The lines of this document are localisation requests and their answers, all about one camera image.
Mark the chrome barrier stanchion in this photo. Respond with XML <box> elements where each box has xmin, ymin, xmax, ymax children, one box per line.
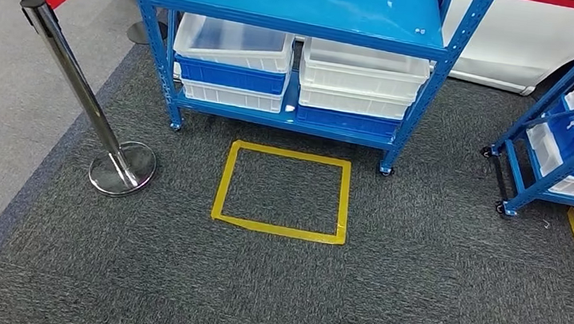
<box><xmin>0</xmin><ymin>0</ymin><xmax>175</xmax><ymax>202</ymax></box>

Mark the white car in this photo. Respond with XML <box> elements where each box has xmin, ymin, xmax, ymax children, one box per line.
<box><xmin>85</xmin><ymin>0</ymin><xmax>574</xmax><ymax>101</ymax></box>

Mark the black barrier post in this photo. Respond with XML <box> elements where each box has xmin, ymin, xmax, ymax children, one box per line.
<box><xmin>125</xmin><ymin>6</ymin><xmax>171</xmax><ymax>49</ymax></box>

